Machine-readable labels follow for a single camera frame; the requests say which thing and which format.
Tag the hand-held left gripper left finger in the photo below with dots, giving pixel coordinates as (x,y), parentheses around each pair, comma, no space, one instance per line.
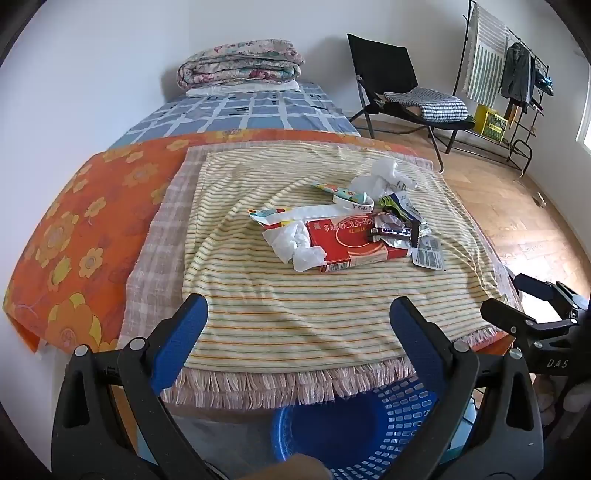
(178,341)

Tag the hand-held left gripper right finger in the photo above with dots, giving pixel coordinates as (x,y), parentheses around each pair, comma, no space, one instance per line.
(415,341)

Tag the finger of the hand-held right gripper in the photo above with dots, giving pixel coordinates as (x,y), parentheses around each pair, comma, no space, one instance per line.
(503,316)
(535,286)

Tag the silver foil wrapper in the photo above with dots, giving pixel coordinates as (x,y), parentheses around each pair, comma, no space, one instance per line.
(427,254)

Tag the blue plastic basket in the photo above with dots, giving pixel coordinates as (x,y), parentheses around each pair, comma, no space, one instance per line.
(351,429)

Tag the dark brown candy wrapper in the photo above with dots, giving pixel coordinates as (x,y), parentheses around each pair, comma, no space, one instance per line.
(397,230)

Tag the red cardboard box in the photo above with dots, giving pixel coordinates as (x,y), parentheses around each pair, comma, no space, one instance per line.
(355,244)

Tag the green and white wrapper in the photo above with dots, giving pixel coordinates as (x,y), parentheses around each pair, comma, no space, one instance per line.
(401,203)

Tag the white wrapper with colourful edge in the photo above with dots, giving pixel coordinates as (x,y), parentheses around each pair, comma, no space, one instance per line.
(277,216)

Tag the small brown floor object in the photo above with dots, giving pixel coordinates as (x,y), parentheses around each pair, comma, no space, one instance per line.
(538,199)

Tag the striped yellow cloth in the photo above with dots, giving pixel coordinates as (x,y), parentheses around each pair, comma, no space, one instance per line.
(161,249)

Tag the yellow striped towel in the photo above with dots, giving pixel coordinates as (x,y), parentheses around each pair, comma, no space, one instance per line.
(286,304)

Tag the orange floral sheet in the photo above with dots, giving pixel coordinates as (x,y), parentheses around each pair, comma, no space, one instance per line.
(83,230)

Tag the white wristband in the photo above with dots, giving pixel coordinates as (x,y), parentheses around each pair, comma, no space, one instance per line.
(353,206)

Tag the black metal drying rack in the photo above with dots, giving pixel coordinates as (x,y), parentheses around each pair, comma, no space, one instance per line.
(526,134)

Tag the bulky crumpled white tissue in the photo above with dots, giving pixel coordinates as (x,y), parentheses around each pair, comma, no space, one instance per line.
(383,175)

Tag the yellow plastic crate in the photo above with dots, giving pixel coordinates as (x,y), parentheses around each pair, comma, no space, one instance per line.
(491,122)

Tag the window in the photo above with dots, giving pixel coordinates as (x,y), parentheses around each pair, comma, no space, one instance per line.
(585,120)

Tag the colourful patterned tube wrapper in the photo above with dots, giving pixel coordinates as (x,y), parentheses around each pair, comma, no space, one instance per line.
(332,188)

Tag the teal hanging garment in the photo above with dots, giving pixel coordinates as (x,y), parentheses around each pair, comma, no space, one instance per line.
(545,83)

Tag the dark hanging jacket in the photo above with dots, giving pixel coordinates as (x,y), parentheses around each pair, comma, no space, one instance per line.
(517,76)

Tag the checked cushion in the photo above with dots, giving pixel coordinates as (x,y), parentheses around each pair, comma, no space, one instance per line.
(429,104)

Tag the blue plaid bedsheet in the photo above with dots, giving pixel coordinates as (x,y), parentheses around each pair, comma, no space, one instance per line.
(240,115)

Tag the green striped hanging towel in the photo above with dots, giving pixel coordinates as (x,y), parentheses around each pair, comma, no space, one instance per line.
(485,55)

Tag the black folding chair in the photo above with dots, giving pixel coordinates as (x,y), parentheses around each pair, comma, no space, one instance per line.
(383,64)

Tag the folded floral quilt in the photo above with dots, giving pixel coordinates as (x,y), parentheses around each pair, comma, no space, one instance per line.
(240,62)

